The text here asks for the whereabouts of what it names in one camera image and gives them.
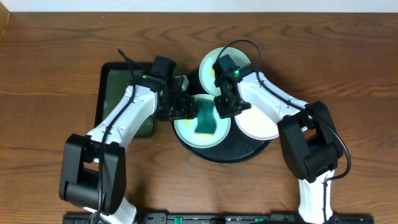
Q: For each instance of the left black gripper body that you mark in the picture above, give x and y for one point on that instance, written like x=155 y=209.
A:
x=185 y=107

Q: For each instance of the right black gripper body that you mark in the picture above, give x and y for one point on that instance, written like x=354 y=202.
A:
x=227 y=109

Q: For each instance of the mint plate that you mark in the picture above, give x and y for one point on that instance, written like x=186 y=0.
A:
x=185 y=128
x=206 y=72

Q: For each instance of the green yellow sponge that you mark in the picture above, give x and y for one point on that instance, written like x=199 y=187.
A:
x=206 y=123

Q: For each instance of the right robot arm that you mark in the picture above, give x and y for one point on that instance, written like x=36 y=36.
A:
x=310 y=144

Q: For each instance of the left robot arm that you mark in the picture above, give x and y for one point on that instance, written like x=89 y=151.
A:
x=93 y=173

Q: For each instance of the black round tray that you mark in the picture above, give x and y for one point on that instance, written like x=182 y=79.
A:
x=236 y=147

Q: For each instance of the black rectangular tray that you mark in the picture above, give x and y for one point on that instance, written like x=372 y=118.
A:
x=115 y=77

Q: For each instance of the white plate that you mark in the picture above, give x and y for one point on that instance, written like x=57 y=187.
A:
x=255 y=124

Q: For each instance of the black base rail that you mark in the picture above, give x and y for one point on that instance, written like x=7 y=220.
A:
x=288 y=218

